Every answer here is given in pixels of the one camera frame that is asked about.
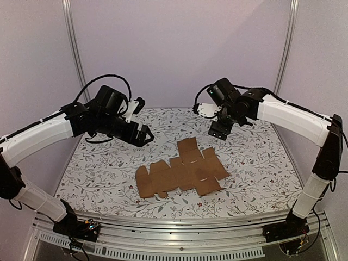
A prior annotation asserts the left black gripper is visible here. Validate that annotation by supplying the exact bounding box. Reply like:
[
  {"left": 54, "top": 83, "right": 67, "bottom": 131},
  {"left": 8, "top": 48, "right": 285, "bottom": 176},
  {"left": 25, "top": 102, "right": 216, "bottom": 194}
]
[{"left": 96, "top": 113, "right": 155, "bottom": 147}]

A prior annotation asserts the brown cardboard box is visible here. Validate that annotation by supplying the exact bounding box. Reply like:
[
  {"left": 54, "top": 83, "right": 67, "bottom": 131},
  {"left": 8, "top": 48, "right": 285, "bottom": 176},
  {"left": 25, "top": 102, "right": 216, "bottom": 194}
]
[{"left": 135, "top": 138, "right": 229, "bottom": 198}]

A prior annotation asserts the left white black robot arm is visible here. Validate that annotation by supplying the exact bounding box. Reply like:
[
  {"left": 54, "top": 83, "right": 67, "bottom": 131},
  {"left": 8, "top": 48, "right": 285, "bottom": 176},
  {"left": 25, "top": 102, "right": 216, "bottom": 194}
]
[{"left": 1, "top": 85, "right": 154, "bottom": 236}]

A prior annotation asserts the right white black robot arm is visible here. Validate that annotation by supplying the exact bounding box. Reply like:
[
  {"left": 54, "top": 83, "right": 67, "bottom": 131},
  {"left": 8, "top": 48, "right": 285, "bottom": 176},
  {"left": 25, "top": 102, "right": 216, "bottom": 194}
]
[{"left": 207, "top": 78, "right": 344, "bottom": 237}]

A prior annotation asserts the floral patterned table mat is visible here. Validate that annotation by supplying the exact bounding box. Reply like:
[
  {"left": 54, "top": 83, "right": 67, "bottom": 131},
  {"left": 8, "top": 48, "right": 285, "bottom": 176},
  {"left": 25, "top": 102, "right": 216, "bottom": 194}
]
[{"left": 55, "top": 108, "right": 302, "bottom": 219}]

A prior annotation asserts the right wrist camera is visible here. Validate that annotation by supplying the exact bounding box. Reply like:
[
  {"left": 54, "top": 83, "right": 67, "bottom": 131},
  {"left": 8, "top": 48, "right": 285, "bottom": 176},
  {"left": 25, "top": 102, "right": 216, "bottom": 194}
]
[{"left": 193, "top": 103, "right": 222, "bottom": 121}]

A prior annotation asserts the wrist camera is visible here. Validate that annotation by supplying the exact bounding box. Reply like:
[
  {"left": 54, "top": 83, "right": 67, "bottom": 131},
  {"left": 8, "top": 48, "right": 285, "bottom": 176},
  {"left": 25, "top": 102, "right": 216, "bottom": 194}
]
[
  {"left": 123, "top": 97, "right": 146, "bottom": 123},
  {"left": 193, "top": 103, "right": 222, "bottom": 121}
]

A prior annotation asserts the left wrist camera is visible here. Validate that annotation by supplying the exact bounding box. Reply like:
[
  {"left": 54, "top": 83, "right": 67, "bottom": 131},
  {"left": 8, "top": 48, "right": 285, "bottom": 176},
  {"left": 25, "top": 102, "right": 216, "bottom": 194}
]
[{"left": 123, "top": 97, "right": 146, "bottom": 123}]

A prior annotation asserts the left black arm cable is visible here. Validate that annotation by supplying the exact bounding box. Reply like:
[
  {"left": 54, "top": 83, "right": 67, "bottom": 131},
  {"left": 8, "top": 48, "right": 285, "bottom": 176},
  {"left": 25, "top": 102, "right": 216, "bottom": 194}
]
[{"left": 74, "top": 74, "right": 132, "bottom": 105}]

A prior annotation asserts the aluminium front rail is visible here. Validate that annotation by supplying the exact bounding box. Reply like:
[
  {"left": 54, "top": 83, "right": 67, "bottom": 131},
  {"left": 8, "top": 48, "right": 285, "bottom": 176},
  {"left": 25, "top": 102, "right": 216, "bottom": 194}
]
[{"left": 24, "top": 211, "right": 340, "bottom": 260}]

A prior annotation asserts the right aluminium frame post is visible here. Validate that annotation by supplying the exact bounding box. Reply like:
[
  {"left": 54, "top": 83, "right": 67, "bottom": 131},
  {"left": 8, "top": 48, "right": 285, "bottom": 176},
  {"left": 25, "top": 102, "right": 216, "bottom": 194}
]
[{"left": 274, "top": 0, "right": 299, "bottom": 95}]

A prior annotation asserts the aluminium frame post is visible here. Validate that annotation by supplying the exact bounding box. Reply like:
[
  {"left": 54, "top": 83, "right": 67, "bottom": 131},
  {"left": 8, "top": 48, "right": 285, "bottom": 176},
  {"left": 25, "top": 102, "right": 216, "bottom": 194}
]
[
  {"left": 274, "top": 0, "right": 299, "bottom": 95},
  {"left": 61, "top": 0, "right": 86, "bottom": 89}
]

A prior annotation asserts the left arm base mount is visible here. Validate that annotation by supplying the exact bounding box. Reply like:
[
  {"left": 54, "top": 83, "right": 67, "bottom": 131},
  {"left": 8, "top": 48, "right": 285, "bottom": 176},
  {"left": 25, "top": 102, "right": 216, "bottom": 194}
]
[{"left": 53, "top": 219, "right": 101, "bottom": 242}]

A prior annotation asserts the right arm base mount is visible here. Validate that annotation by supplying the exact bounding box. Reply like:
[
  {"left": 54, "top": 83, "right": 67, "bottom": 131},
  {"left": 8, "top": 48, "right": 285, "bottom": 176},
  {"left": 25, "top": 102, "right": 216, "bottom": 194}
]
[{"left": 262, "top": 218, "right": 309, "bottom": 256}]

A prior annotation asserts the left aluminium frame post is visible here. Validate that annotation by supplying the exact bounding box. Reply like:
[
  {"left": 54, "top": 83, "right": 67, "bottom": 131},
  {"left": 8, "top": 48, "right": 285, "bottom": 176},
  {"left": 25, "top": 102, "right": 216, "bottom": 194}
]
[{"left": 61, "top": 0, "right": 86, "bottom": 89}]

